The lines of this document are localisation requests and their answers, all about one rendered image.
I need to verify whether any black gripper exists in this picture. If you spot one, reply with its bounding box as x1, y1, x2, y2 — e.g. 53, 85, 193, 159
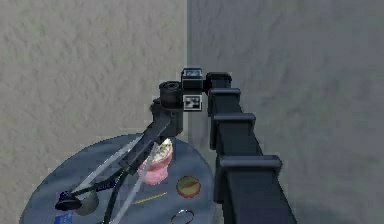
54, 79, 184, 224

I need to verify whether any succulent in pink clay pot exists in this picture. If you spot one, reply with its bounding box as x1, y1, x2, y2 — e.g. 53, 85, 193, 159
137, 137, 175, 186

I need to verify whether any yellow pencil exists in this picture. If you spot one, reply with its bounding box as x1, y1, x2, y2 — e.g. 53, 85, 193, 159
132, 191, 168, 205

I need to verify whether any grey ball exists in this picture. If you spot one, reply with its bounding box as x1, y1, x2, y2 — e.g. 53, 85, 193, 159
74, 191, 100, 216

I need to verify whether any blue flat card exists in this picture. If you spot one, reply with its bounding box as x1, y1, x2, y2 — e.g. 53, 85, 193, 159
54, 211, 75, 224

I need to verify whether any black and white ring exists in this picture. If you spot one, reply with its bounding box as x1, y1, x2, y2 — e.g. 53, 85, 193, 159
170, 208, 195, 224

